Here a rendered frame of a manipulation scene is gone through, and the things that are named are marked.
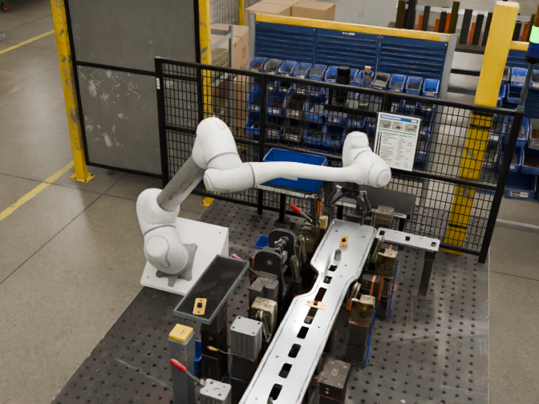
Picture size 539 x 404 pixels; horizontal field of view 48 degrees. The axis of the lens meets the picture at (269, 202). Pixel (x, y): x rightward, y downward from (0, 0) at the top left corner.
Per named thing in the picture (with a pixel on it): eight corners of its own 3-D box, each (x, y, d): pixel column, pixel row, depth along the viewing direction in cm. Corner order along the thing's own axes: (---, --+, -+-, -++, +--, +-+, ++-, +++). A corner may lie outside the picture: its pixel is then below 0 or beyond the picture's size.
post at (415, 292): (432, 301, 291) (443, 252, 276) (409, 296, 294) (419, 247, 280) (434, 293, 296) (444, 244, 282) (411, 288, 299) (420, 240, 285)
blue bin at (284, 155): (317, 192, 312) (318, 170, 306) (261, 182, 320) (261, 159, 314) (325, 179, 326) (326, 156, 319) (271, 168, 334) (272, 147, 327)
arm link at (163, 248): (161, 280, 286) (143, 270, 265) (151, 244, 292) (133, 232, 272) (192, 267, 284) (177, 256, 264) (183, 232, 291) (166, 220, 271)
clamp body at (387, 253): (388, 322, 278) (399, 260, 260) (363, 316, 281) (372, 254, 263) (392, 310, 285) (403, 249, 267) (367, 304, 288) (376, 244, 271)
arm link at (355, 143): (336, 163, 260) (351, 176, 250) (339, 129, 252) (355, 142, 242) (358, 159, 264) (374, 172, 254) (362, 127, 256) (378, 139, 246)
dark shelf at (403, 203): (409, 220, 298) (411, 215, 296) (240, 184, 323) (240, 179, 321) (416, 199, 315) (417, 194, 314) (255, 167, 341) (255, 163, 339)
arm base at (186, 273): (154, 285, 292) (149, 283, 286) (163, 240, 298) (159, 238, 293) (189, 289, 287) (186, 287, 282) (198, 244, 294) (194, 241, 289)
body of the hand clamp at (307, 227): (310, 292, 295) (315, 231, 277) (297, 288, 296) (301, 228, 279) (314, 284, 299) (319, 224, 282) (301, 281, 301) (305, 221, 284)
